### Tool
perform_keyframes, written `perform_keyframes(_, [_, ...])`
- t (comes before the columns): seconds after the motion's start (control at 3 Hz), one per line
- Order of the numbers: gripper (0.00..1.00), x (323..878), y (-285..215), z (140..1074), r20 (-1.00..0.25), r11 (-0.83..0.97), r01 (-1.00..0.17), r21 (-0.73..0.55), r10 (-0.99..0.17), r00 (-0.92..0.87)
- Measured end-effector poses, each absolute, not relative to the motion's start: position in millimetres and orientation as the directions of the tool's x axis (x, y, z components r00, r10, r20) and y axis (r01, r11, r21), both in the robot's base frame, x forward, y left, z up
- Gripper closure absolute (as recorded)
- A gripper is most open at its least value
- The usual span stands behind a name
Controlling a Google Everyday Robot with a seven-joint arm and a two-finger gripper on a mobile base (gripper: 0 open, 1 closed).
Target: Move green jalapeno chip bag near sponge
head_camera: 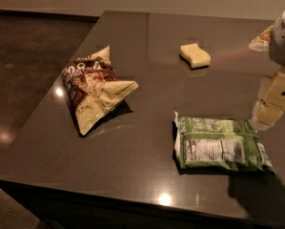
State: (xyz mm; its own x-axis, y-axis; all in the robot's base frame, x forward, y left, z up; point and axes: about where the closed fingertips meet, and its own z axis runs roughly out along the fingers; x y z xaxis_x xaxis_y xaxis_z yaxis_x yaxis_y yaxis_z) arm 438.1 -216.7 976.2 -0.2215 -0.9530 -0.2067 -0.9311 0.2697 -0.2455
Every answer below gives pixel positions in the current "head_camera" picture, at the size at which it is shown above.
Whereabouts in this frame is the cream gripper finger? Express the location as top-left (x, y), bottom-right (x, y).
top-left (251, 67), bottom-right (285, 131)

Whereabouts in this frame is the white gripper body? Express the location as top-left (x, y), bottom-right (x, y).
top-left (269, 11), bottom-right (285, 66)

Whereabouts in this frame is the green jalapeno chip bag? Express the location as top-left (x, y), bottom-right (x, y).
top-left (174, 112), bottom-right (276, 175)

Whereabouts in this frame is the orange snack bag at edge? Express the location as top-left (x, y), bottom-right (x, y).
top-left (249, 26), bottom-right (274, 52)

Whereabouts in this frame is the yellow sponge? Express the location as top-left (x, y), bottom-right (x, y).
top-left (179, 43), bottom-right (211, 70)

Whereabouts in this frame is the brown and cream chip bag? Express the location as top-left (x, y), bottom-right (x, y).
top-left (61, 46), bottom-right (138, 135)

